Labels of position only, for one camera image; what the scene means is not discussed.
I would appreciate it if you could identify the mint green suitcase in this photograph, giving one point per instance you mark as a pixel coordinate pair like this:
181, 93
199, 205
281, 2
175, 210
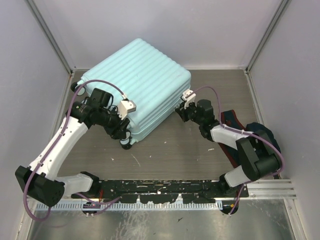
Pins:
140, 73

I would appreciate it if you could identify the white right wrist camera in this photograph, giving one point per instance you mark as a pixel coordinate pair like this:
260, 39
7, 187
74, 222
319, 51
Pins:
188, 97

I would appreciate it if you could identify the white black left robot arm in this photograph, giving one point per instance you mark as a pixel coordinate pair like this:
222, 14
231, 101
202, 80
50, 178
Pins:
40, 179

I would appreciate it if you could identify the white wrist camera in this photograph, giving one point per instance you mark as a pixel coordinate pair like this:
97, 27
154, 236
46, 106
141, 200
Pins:
188, 97
125, 107

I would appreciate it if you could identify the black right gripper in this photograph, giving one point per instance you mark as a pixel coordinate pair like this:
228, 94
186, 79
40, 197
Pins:
184, 113

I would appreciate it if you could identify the aluminium front rail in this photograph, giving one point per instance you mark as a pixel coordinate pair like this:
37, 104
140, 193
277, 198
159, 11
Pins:
272, 190

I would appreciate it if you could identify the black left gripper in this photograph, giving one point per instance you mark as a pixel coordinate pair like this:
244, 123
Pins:
118, 130

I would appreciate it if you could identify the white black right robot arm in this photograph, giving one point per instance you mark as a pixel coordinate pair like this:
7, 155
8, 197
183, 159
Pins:
252, 149

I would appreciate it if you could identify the slotted cable duct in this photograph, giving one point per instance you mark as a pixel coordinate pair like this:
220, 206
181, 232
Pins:
75, 205

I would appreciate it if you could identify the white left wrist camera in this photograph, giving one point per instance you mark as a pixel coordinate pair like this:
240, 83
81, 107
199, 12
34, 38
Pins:
125, 107

